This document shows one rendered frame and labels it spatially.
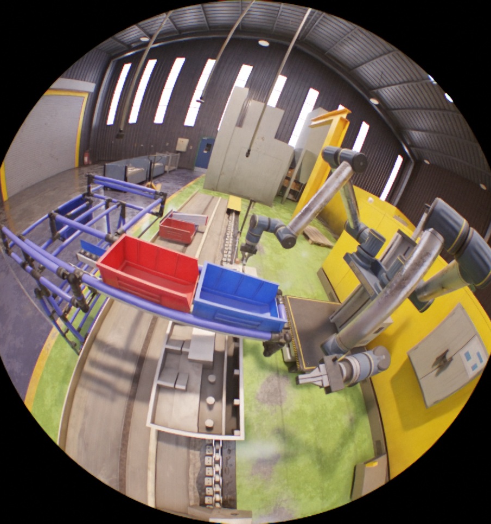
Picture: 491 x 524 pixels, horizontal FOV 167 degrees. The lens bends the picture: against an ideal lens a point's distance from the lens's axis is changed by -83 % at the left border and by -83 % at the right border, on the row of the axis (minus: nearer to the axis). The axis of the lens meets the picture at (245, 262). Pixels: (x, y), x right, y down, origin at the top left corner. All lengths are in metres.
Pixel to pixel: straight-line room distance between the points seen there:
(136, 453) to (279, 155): 7.03
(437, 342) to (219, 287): 1.97
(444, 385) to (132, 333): 2.52
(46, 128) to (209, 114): 8.97
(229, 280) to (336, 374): 0.49
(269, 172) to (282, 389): 6.26
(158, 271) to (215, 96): 10.38
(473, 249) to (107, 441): 1.60
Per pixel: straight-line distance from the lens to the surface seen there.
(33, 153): 11.08
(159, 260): 0.61
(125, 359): 1.03
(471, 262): 0.77
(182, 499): 1.07
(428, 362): 2.07
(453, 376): 2.06
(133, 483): 1.08
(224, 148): 6.41
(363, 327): 0.75
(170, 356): 0.83
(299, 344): 1.82
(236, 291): 0.63
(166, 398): 0.79
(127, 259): 0.68
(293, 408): 1.99
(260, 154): 6.45
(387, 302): 0.71
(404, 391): 2.46
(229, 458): 0.97
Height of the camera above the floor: 1.69
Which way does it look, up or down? 35 degrees down
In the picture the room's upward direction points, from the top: 21 degrees clockwise
